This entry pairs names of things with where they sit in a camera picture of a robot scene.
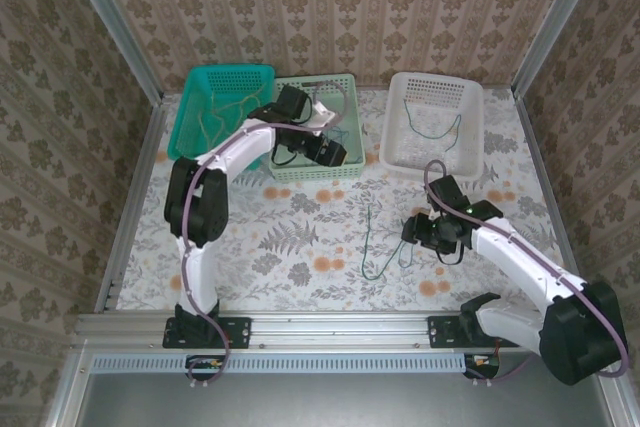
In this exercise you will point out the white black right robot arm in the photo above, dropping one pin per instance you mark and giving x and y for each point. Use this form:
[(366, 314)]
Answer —
[(525, 257)]

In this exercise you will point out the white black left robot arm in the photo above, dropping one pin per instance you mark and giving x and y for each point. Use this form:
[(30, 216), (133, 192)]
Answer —
[(200, 277)]

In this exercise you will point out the mint green plastic basket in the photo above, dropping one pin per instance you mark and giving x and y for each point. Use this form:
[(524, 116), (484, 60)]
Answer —
[(345, 97)]

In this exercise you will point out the teal plastic basket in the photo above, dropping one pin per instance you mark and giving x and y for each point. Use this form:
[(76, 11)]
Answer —
[(225, 79)]

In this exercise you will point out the floral print tablecloth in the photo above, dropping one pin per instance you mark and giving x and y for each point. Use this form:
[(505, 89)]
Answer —
[(300, 247)]

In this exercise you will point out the white plastic basket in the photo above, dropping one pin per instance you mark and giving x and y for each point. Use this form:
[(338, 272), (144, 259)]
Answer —
[(430, 87)]

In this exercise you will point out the grey metal sheet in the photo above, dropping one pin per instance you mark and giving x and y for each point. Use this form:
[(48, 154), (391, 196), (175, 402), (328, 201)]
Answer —
[(340, 402)]

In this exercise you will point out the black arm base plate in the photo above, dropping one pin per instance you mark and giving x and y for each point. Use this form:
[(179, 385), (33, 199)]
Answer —
[(237, 332), (445, 332)]

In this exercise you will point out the aluminium side rail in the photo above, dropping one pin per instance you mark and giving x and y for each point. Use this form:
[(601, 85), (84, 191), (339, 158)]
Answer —
[(135, 197), (550, 187)]

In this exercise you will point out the long aluminium mounting rail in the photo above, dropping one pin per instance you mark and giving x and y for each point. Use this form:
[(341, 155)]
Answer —
[(340, 329)]

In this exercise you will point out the aluminium frame post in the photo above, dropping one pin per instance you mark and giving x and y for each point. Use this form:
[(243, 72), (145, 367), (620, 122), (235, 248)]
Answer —
[(555, 22), (110, 22)]

